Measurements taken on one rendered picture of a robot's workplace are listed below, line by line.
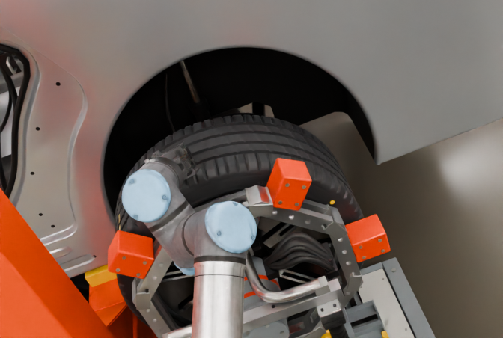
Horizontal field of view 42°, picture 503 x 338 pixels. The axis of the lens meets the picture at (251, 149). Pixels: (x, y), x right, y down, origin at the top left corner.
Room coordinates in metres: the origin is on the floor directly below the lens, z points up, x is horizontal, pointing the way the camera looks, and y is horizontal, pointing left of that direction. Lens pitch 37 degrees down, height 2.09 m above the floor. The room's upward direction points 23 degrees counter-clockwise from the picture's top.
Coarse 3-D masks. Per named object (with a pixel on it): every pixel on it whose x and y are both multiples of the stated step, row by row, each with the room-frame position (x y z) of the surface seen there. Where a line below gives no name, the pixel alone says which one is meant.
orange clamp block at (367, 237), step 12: (372, 216) 1.15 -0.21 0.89; (348, 228) 1.15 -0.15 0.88; (360, 228) 1.13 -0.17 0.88; (372, 228) 1.11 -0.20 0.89; (360, 240) 1.09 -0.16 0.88; (372, 240) 1.09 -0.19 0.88; (384, 240) 1.08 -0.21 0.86; (360, 252) 1.09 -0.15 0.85; (372, 252) 1.09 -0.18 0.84; (384, 252) 1.08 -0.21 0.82
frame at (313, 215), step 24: (240, 192) 1.16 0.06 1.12; (264, 192) 1.14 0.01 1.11; (264, 216) 1.10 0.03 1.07; (288, 216) 1.10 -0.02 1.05; (312, 216) 1.09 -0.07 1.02; (336, 216) 1.11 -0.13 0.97; (336, 240) 1.09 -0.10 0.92; (168, 264) 1.12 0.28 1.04; (144, 288) 1.12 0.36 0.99; (144, 312) 1.12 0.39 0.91; (168, 312) 1.18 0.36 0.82; (312, 312) 1.14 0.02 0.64; (312, 336) 1.10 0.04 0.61
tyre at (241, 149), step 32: (192, 128) 1.40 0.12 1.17; (224, 128) 1.35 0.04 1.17; (256, 128) 1.34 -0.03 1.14; (288, 128) 1.36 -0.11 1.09; (224, 160) 1.22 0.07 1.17; (256, 160) 1.20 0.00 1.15; (320, 160) 1.26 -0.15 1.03; (192, 192) 1.19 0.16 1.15; (224, 192) 1.19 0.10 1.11; (320, 192) 1.17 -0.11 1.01; (352, 192) 1.23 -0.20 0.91; (128, 224) 1.23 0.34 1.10; (128, 288) 1.21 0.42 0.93; (288, 320) 1.19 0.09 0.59
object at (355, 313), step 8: (360, 304) 1.47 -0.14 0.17; (368, 304) 1.46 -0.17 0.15; (352, 312) 1.47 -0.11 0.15; (360, 312) 1.45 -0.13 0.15; (368, 312) 1.44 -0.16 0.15; (376, 312) 1.41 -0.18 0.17; (352, 320) 1.42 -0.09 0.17; (360, 320) 1.40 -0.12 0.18; (368, 320) 1.38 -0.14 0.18; (376, 320) 1.38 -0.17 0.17; (360, 328) 1.37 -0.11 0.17; (368, 328) 1.36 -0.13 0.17; (376, 328) 1.36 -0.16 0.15; (384, 328) 1.34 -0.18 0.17; (360, 336) 1.36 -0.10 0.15; (368, 336) 1.35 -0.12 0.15; (376, 336) 1.34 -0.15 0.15; (384, 336) 1.30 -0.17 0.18
